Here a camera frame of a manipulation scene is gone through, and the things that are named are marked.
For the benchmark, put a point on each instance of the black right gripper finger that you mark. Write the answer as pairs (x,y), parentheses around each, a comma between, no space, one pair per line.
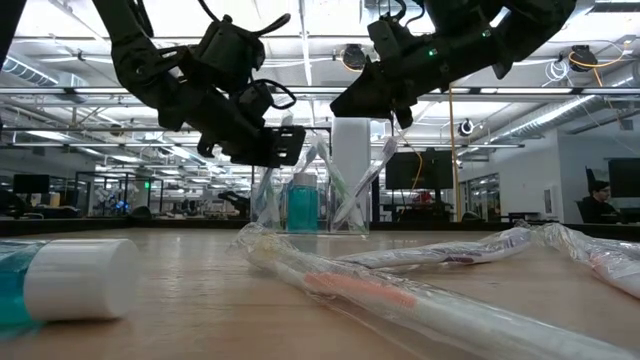
(380,95)

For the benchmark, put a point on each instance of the purple toothbrush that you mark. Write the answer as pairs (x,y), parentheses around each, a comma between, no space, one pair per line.
(440,254)
(370,177)

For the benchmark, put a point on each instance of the blue mouthwash bottle white cap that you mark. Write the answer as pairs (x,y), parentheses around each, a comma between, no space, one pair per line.
(302,205)
(80,280)

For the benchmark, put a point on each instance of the orange toothbrush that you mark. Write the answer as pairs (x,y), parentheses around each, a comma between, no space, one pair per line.
(620,280)
(360,290)

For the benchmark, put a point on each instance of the black background robot arm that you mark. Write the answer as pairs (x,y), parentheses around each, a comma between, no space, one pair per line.
(235,200)

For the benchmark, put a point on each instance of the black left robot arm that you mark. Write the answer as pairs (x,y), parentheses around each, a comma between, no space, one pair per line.
(135,60)

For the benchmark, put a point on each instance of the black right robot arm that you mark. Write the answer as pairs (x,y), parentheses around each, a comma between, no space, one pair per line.
(525,25)

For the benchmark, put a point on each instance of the white building column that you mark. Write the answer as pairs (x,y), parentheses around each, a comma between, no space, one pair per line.
(350,145)

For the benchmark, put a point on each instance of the long strip light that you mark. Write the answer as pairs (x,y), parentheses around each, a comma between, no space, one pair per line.
(525,91)

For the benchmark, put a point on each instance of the black television monitor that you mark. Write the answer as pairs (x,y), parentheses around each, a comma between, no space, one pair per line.
(425,172)

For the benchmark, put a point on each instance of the clear acrylic toothbrush holder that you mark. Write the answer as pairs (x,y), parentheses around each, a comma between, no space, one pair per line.
(327,215)

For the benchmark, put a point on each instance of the small black computer monitor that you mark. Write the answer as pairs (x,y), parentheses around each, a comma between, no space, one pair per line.
(30,184)

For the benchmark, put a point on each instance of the person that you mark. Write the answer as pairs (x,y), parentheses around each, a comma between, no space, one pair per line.
(597,205)

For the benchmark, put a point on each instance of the large black computer monitor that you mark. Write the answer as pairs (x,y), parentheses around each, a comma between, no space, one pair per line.
(625,179)

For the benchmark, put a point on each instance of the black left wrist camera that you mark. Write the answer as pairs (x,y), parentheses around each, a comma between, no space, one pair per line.
(252,100)

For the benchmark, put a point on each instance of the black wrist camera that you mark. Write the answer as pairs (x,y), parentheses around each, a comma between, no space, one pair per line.
(252,100)
(385,37)

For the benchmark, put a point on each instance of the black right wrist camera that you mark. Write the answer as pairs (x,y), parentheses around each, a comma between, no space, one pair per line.
(385,37)

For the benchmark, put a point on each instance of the black framed glass enclosure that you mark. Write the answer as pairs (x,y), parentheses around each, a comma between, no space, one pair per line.
(100,197)

